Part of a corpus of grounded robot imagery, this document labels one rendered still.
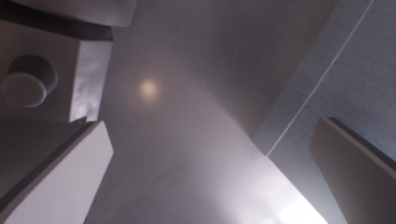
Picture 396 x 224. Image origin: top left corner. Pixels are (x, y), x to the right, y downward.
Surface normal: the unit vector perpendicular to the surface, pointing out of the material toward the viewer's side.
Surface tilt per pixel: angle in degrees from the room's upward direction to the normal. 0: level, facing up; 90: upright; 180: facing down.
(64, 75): 0
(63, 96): 0
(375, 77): 90
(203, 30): 0
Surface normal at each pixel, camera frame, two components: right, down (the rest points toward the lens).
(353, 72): -0.82, -0.18
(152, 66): 0.38, 0.53
